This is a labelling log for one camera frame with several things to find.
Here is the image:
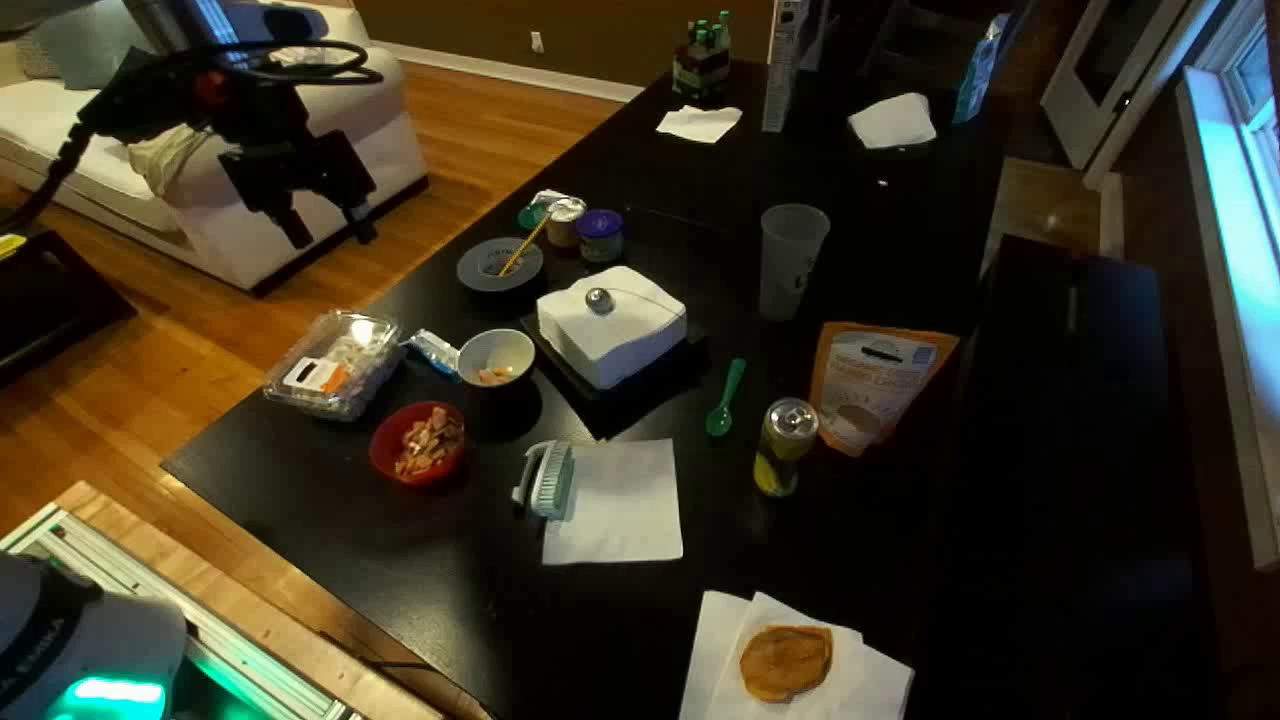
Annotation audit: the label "black looped cable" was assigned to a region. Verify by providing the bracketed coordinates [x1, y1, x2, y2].
[194, 36, 389, 89]

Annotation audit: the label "orange paper pouch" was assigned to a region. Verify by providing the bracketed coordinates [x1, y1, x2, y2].
[805, 316, 964, 463]

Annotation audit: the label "pink red bowl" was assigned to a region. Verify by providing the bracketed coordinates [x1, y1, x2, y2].
[362, 395, 472, 491]

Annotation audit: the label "white napkin stack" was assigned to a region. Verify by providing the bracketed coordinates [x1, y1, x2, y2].
[531, 258, 693, 395]

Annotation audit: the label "bright window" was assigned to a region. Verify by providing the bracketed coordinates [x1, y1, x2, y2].
[1174, 0, 1280, 575]

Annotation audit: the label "green plastic spoon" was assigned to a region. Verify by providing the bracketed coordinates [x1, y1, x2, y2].
[699, 353, 752, 444]

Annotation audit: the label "clear plastic container orange label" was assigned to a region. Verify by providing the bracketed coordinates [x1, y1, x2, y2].
[261, 302, 404, 423]

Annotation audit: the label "white upright box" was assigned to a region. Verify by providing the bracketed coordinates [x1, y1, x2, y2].
[755, 0, 832, 138]

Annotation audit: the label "round brown cookie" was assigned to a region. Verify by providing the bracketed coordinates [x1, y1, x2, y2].
[736, 619, 838, 709]

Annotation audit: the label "wooden robot mounting platform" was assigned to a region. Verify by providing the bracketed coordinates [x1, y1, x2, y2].
[0, 474, 453, 720]

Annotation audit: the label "green bottle pack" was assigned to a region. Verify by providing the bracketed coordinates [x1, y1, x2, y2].
[669, 8, 738, 101]

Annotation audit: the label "small blue white packet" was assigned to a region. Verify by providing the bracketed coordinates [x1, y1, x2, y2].
[404, 325, 465, 381]

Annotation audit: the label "white framed door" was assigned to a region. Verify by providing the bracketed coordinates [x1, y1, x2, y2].
[1035, 0, 1229, 193]

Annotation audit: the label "blue upright package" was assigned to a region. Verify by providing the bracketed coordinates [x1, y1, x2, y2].
[948, 8, 1019, 133]

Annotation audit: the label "large flat white napkin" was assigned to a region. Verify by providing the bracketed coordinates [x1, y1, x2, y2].
[536, 436, 686, 571]

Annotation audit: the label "black thick hose cable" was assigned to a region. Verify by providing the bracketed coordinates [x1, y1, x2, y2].
[0, 115, 98, 240]

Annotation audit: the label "pastry on white napkin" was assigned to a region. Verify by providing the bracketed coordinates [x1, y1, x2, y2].
[675, 589, 921, 720]

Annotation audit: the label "black bench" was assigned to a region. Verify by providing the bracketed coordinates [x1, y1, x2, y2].
[932, 235, 1224, 720]

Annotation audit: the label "brown cereal squares with marshmallows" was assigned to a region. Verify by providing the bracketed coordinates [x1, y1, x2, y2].
[391, 404, 468, 484]

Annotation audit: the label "beige bowl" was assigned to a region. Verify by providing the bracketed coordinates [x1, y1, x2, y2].
[455, 325, 541, 392]

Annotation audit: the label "yellow silver drink can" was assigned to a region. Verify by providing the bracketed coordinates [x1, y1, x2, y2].
[748, 392, 823, 503]

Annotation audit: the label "white sofa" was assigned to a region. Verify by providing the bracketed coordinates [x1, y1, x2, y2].
[0, 0, 430, 296]

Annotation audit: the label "white teal tape dispenser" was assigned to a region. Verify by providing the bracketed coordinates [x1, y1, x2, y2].
[508, 436, 581, 522]

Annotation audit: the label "grey robot base green light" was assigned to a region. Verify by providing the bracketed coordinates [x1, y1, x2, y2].
[0, 548, 191, 720]

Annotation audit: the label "small purple jar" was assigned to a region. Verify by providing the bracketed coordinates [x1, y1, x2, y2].
[571, 202, 628, 262]

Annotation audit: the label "wooden stool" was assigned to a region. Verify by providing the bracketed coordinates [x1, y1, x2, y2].
[987, 150, 1127, 262]

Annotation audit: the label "green jar white lid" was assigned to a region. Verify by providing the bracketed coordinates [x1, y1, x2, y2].
[511, 185, 589, 254]

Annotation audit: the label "black low side table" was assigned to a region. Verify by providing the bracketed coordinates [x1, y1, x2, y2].
[0, 228, 138, 381]

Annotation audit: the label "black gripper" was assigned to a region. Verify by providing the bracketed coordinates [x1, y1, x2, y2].
[194, 77, 382, 254]

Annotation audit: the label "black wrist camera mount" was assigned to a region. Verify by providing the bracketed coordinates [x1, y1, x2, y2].
[77, 43, 207, 143]

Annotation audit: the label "black napkin holder tray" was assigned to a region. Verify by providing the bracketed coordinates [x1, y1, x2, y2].
[526, 316, 710, 440]

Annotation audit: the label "small flat white napkin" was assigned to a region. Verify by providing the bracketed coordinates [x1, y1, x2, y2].
[653, 101, 748, 149]

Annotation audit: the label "crumpled white napkin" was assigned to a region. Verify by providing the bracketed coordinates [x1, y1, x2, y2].
[844, 89, 943, 157]

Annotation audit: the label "clear plastic cup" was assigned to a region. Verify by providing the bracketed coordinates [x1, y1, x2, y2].
[755, 201, 834, 325]

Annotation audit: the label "grey duct tape roll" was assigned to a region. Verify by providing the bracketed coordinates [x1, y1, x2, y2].
[453, 233, 551, 299]

